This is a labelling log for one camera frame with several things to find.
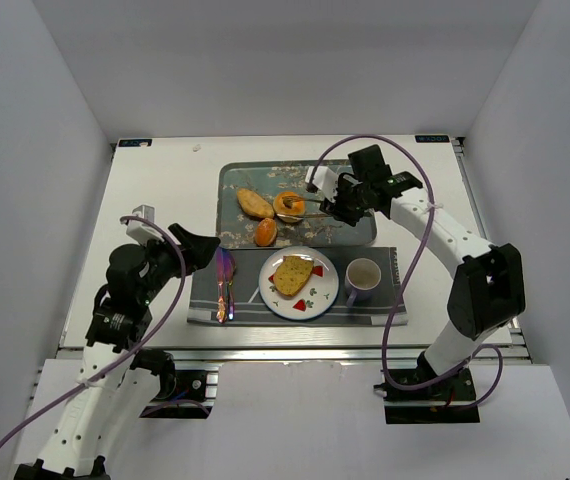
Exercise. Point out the blue left corner label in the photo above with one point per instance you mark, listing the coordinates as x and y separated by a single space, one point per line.
134 143

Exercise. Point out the blue right corner label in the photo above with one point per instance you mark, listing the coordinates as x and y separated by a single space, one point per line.
422 138

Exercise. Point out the lavender mug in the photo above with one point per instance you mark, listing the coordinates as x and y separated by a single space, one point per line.
362 277

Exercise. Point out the orange ring bagel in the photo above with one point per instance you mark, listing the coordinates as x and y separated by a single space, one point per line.
281 210

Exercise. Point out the long oval bread roll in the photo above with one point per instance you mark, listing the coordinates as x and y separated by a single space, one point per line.
253 204

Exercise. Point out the iridescent knife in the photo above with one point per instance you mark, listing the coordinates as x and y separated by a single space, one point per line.
222 314

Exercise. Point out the iridescent fork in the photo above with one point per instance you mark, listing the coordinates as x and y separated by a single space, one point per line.
230 272

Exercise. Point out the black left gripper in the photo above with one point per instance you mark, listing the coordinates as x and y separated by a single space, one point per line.
174 251

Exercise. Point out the white watermelon pattern plate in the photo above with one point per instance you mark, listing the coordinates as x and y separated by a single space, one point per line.
314 299

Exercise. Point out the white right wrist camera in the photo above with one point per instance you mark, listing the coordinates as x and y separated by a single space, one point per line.
321 179

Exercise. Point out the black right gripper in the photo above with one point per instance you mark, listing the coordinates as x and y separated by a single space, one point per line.
343 203

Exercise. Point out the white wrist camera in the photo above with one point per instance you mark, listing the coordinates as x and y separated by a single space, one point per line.
321 179
141 232

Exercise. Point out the blue floral serving tray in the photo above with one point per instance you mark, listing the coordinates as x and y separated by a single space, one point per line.
269 178

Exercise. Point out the blue corner label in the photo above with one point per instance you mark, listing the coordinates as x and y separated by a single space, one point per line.
134 143
422 138

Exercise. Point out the round glazed bun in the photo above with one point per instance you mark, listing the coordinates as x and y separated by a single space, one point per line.
266 232

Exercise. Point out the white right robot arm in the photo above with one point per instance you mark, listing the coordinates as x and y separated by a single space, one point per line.
487 280

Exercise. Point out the silver metal tongs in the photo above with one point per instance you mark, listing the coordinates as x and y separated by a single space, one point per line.
305 201

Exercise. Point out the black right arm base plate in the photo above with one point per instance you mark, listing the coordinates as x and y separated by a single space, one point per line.
443 403

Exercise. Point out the grey cloth placemat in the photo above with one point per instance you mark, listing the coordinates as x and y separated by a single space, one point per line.
250 310

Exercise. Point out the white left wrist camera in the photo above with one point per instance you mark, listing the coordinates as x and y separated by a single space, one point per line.
141 232

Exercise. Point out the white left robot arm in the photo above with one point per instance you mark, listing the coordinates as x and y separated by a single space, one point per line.
118 376

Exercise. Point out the brown bread slice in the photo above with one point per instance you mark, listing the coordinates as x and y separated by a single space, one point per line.
292 275

